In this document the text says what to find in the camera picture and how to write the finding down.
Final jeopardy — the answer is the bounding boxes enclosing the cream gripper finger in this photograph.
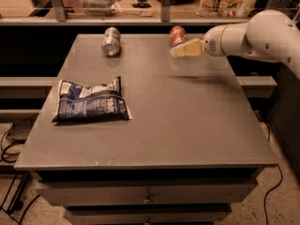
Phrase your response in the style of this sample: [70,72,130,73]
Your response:
[170,38,204,57]

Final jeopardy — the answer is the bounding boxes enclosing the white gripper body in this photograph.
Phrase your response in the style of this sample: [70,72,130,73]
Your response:
[203,25,226,56]

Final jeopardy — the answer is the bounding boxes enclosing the red coke can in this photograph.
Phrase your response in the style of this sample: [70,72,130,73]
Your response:
[170,25,188,47]

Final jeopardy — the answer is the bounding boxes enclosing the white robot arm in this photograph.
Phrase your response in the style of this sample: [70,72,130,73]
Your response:
[170,10,300,78]

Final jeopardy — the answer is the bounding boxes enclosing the silver green soda can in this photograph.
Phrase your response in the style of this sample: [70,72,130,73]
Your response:
[101,27,121,56]

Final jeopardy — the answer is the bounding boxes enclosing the colourful snack bag on shelf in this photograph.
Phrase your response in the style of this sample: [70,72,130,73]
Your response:
[196,0,257,18]

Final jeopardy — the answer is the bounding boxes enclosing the black object on shelf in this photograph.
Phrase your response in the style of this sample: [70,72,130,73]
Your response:
[131,2,151,8]

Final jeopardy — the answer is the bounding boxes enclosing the grey drawer cabinet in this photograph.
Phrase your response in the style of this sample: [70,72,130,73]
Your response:
[16,35,278,211]

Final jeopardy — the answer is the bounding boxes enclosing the blue chip bag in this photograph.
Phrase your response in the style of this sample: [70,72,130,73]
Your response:
[53,76,132,122]

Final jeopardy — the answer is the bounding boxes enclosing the clear plastic container on shelf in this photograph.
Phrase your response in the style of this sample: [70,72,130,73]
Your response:
[81,0,117,16]

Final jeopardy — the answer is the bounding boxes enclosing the upper drawer with knob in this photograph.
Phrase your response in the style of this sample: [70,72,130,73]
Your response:
[36,179,257,206]

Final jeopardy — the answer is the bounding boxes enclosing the drawer with knob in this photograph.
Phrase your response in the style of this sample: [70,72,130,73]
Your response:
[64,205,232,225]
[36,179,257,206]

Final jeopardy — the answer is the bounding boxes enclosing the lower drawer with knob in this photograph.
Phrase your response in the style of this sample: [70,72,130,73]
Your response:
[64,205,232,225]

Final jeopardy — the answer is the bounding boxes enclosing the black power adapter box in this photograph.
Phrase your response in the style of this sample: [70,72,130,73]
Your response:
[6,120,33,143]

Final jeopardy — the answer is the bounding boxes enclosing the black cable right floor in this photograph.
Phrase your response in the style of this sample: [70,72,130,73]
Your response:
[262,164,284,225]

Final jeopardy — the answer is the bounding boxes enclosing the black cables left floor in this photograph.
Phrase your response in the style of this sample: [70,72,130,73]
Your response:
[0,114,41,225]

